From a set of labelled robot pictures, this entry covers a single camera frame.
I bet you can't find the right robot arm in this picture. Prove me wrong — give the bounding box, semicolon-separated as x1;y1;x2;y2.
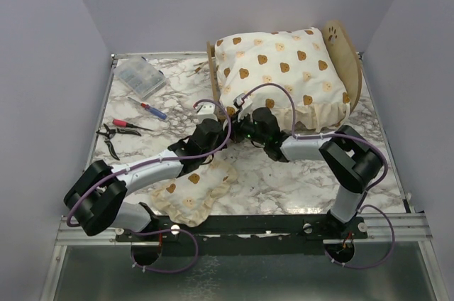
231;107;388;238

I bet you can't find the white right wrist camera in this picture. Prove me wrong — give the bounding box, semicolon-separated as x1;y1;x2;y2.
233;93;253;121

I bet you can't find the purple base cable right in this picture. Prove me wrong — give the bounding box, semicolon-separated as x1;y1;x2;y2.
328;204;396;270

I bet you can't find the clear plastic screw box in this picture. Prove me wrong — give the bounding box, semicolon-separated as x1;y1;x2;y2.
113;57;167;99

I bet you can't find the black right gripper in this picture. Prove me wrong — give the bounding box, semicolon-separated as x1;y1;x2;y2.
223;109;267;146

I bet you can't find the large bear print cushion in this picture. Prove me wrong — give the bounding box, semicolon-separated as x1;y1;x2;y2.
193;27;352;131

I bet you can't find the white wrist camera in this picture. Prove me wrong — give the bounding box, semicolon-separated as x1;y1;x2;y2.
233;93;253;121
194;102;218;123

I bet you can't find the red handled screwdriver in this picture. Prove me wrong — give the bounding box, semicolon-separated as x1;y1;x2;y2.
112;119;150;131

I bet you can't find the black front mounting rail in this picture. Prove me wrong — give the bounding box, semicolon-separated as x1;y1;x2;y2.
116;214;367;257

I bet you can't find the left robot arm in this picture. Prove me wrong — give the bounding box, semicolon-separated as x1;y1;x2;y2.
64;119;232;236

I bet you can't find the small bear print pillow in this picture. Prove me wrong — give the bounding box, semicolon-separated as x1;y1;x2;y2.
150;159;238;227

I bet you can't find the blue handled screwdriver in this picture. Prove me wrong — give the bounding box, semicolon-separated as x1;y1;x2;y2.
127;97;167;120

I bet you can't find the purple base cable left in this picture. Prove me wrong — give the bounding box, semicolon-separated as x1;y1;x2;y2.
122;226;200;274

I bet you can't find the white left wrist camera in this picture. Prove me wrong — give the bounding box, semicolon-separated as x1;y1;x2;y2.
194;102;218;123

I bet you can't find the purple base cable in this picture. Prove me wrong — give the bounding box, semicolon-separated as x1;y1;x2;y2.
122;226;200;274
328;204;396;270

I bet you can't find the wooden pet bed frame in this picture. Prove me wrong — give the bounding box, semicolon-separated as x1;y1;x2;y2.
206;19;363;128

